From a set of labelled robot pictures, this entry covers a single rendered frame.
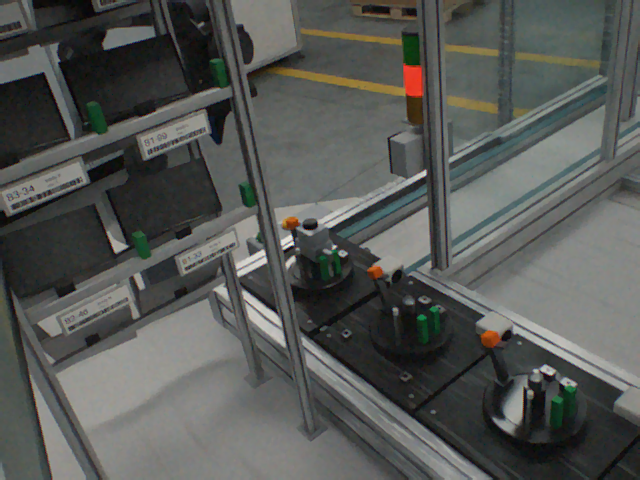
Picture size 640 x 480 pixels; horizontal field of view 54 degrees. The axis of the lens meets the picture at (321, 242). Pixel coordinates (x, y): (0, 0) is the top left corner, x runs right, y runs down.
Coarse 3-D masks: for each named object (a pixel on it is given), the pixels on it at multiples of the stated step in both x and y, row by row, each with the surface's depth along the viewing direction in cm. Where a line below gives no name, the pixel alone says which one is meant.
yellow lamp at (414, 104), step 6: (408, 96) 107; (414, 96) 106; (420, 96) 106; (408, 102) 108; (414, 102) 107; (420, 102) 106; (408, 108) 108; (414, 108) 107; (420, 108) 107; (408, 114) 109; (414, 114) 108; (420, 114) 107; (408, 120) 110; (414, 120) 108; (420, 120) 108
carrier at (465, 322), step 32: (416, 288) 118; (352, 320) 113; (384, 320) 108; (416, 320) 105; (448, 320) 106; (480, 320) 105; (352, 352) 106; (384, 352) 103; (416, 352) 101; (448, 352) 103; (480, 352) 102; (384, 384) 99; (416, 384) 98; (448, 384) 98
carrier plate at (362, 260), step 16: (336, 240) 135; (288, 256) 133; (352, 256) 129; (368, 256) 129; (256, 272) 129; (256, 288) 125; (352, 288) 120; (368, 288) 120; (272, 304) 120; (304, 304) 118; (320, 304) 118; (336, 304) 117; (352, 304) 117; (304, 320) 115; (320, 320) 114; (336, 320) 115
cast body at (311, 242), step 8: (304, 224) 118; (312, 224) 118; (320, 224) 119; (304, 232) 118; (312, 232) 117; (320, 232) 118; (296, 240) 122; (304, 240) 119; (312, 240) 117; (320, 240) 119; (328, 240) 120; (296, 248) 123; (304, 248) 120; (312, 248) 118; (320, 248) 119; (328, 248) 120; (312, 256) 119; (320, 256) 119; (328, 256) 118
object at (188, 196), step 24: (192, 168) 82; (120, 192) 78; (144, 192) 80; (168, 192) 81; (192, 192) 82; (216, 192) 83; (120, 216) 79; (144, 216) 80; (168, 216) 81; (192, 216) 82; (120, 240) 89
